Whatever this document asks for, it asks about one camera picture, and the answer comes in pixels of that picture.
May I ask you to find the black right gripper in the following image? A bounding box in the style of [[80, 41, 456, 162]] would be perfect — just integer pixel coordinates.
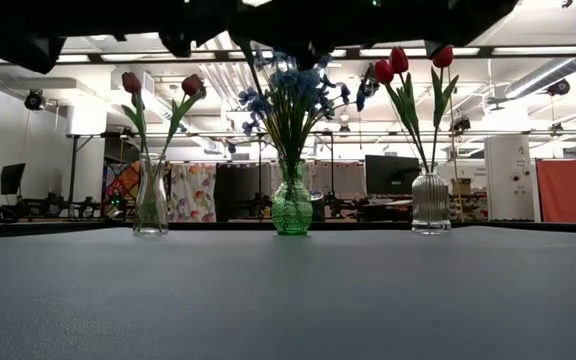
[[227, 0, 349, 71]]

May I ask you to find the dark red artificial tulip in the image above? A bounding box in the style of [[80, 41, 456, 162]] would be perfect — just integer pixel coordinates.
[[120, 71, 155, 166], [153, 73, 208, 166]]

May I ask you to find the green glass vase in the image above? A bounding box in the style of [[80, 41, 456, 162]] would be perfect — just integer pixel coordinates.
[[270, 157, 315, 237]]

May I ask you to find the tall smooth clear glass vase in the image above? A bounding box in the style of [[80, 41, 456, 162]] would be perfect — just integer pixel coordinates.
[[132, 152, 170, 236]]

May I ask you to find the ribbed clear glass vase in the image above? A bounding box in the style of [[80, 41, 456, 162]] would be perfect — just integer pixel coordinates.
[[411, 169, 452, 236]]

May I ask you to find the large black monitor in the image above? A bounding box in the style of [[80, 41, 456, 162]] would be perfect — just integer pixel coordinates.
[[364, 154, 422, 197]]

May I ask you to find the dark trash can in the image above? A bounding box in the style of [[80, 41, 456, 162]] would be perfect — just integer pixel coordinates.
[[311, 189, 330, 223]]

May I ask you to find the black curtain panel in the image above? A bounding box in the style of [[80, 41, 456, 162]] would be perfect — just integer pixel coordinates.
[[213, 162, 273, 222]]

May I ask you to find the floral curtain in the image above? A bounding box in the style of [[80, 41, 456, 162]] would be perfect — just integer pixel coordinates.
[[167, 163, 218, 224]]

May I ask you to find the colourful patchwork cloth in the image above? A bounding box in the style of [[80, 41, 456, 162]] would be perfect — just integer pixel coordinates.
[[103, 160, 142, 202]]

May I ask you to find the overhead light bar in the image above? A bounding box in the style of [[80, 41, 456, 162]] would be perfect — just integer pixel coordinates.
[[0, 46, 576, 65]]

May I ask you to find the cardboard box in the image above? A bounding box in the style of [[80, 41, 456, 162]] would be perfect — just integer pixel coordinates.
[[450, 177, 474, 197]]

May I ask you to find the small black monitor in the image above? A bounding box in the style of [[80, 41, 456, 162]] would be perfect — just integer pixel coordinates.
[[0, 162, 27, 197]]

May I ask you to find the orange partition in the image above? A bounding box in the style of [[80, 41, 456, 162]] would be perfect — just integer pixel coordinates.
[[536, 157, 576, 224]]

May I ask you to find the thin hanging cable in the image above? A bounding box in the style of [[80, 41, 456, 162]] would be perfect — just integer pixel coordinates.
[[445, 64, 462, 201]]

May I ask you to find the black workstation frame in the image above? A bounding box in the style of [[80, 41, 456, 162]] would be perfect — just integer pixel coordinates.
[[65, 129, 337, 224]]

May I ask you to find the black table frame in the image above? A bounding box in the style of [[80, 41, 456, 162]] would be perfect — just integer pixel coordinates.
[[0, 219, 576, 235]]

